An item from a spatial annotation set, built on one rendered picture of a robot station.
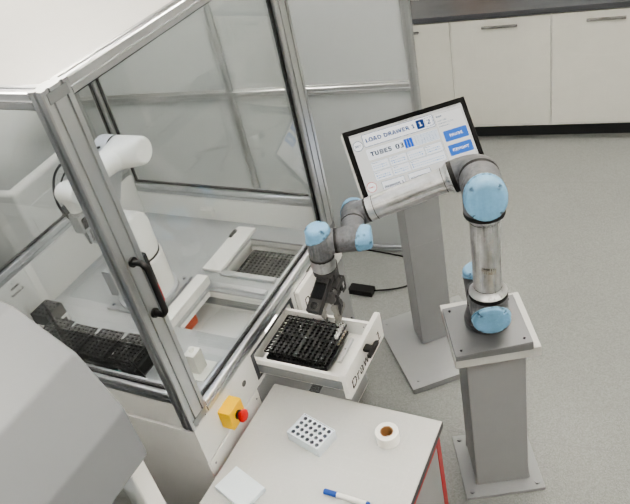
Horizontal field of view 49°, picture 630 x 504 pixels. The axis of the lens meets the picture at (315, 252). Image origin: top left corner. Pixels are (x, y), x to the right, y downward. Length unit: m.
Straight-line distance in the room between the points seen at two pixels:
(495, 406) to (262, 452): 0.87
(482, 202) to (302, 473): 0.93
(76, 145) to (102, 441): 0.62
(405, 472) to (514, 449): 0.81
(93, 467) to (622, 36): 4.04
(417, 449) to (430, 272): 1.23
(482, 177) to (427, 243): 1.18
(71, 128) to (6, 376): 0.54
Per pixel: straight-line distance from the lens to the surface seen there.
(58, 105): 1.55
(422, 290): 3.21
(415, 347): 3.42
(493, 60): 4.81
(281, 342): 2.31
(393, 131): 2.81
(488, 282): 2.10
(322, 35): 3.54
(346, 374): 2.12
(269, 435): 2.24
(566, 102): 4.91
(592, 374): 3.35
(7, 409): 1.30
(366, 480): 2.08
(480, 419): 2.64
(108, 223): 1.66
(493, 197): 1.92
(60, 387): 1.34
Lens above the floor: 2.44
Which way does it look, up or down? 35 degrees down
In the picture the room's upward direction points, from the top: 14 degrees counter-clockwise
